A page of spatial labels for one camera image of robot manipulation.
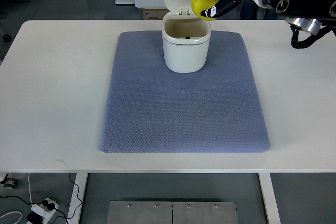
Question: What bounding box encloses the white table right leg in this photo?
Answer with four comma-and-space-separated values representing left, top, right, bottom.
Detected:
258, 173, 281, 224

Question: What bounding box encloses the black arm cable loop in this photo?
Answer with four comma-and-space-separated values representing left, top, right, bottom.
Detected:
289, 23, 332, 49

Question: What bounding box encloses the person in blue jeans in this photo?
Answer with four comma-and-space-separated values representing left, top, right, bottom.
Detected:
240, 0, 274, 20

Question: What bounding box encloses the white cable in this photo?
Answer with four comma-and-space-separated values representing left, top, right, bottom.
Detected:
0, 173, 35, 224

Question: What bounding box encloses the cardboard box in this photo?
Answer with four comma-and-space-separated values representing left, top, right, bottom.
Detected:
143, 8, 169, 20

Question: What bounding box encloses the blue textured mat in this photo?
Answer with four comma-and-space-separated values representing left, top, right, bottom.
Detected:
100, 31, 270, 153

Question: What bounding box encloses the black power cable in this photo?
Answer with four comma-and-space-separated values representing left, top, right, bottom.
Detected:
0, 173, 83, 224

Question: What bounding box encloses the caster wheel bottom left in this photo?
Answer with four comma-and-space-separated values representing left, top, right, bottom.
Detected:
0, 173, 18, 189

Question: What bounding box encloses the white table leg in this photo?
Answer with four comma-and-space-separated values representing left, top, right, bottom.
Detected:
67, 173, 88, 223
258, 173, 281, 224

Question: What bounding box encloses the grey metal base plate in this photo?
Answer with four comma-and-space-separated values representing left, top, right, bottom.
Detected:
107, 201, 238, 223

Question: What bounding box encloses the white power strip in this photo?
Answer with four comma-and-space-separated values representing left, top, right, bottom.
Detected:
31, 198, 59, 223

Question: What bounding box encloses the black caster wheel left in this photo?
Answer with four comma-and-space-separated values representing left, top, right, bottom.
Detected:
2, 34, 12, 42

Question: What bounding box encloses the white trash bin open lid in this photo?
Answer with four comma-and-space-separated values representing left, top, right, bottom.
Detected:
162, 0, 211, 73

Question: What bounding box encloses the white table left leg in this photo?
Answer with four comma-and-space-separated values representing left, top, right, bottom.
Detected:
67, 173, 88, 223

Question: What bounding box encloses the yellow lemon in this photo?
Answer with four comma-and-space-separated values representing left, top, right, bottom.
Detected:
191, 0, 219, 21

